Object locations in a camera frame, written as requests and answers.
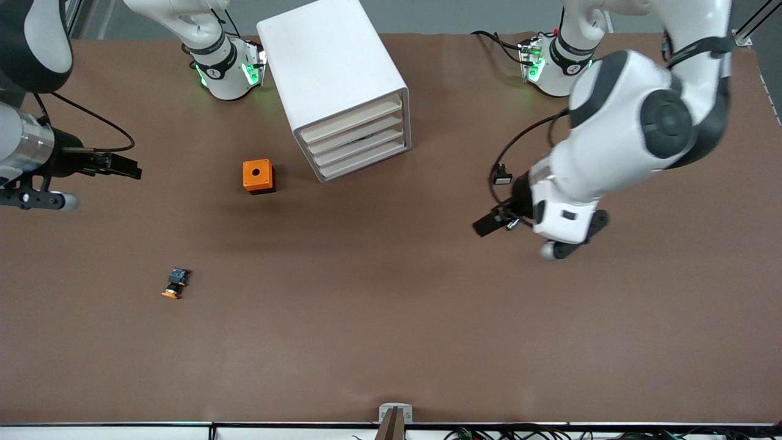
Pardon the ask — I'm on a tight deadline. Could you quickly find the orange box with hole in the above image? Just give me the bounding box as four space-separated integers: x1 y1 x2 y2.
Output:
243 159 276 196

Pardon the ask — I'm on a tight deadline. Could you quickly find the black arm base cable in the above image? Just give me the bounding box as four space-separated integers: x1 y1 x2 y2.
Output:
470 30 528 65

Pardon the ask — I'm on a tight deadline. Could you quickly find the orange capped push button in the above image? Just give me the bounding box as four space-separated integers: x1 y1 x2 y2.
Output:
161 267 192 301

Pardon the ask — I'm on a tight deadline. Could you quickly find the grey table edge bracket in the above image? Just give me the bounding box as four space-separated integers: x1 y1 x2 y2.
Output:
378 403 414 424

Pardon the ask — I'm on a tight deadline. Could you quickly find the aluminium frame profile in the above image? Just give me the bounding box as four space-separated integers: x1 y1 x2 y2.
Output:
61 0 84 39
732 0 782 47

